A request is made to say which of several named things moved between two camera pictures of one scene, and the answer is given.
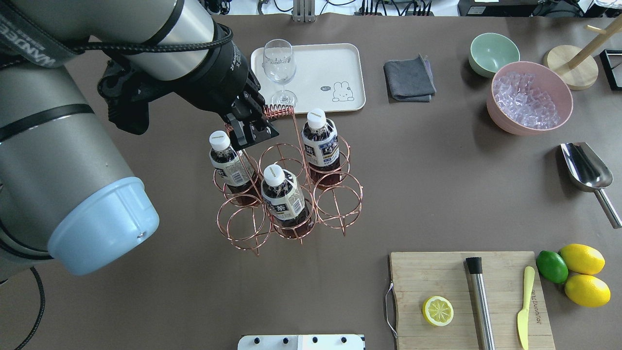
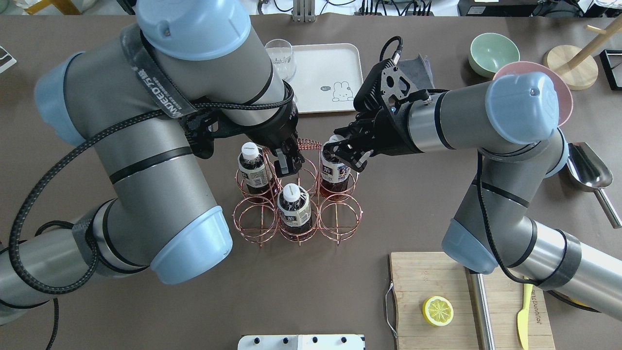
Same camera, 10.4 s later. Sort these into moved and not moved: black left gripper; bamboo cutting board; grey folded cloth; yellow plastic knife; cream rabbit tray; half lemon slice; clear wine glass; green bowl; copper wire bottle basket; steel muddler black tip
Moved: black left gripper; copper wire bottle basket
Not moved: yellow plastic knife; cream rabbit tray; steel muddler black tip; grey folded cloth; green bowl; half lemon slice; clear wine glass; bamboo cutting board
